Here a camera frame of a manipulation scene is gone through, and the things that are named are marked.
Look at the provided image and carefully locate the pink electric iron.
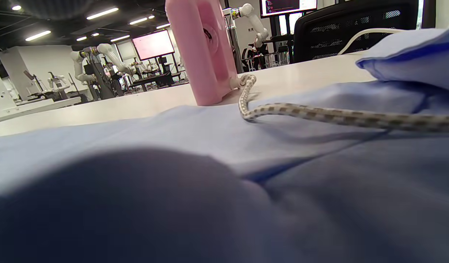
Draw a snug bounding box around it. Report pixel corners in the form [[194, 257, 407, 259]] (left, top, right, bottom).
[[165, 0, 246, 106]]

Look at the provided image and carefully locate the light blue long-sleeve shirt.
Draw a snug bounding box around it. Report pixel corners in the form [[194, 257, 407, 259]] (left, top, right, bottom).
[[0, 23, 449, 263]]

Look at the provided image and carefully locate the white braided iron cord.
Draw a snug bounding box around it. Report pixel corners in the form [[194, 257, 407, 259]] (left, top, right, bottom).
[[238, 74, 449, 133]]

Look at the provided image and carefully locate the white long workbench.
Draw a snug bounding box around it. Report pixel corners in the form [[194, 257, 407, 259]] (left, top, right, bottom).
[[0, 96, 82, 124]]

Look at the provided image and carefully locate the grey robot stand pole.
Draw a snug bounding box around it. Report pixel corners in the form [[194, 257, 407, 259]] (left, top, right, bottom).
[[226, 7, 244, 73]]

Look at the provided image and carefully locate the black low table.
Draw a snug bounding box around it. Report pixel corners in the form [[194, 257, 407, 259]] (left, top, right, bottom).
[[129, 71, 182, 92]]

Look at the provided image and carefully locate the white table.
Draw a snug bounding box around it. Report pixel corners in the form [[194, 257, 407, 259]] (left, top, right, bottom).
[[0, 51, 378, 138]]

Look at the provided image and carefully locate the pink lit display screen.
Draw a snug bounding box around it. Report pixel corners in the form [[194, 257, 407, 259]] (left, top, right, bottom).
[[132, 29, 175, 61]]

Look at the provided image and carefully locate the bright display screen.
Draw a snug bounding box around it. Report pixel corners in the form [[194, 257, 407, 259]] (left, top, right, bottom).
[[260, 0, 318, 18]]

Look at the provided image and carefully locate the row of ceiling light strips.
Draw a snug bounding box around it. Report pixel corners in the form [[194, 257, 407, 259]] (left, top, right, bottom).
[[11, 4, 171, 42]]

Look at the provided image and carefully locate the black mesh office chair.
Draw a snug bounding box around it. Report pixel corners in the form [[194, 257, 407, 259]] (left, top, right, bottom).
[[293, 0, 419, 63]]

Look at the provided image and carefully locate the grey power strip cable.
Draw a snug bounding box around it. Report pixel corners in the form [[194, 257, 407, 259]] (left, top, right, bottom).
[[338, 28, 406, 56]]

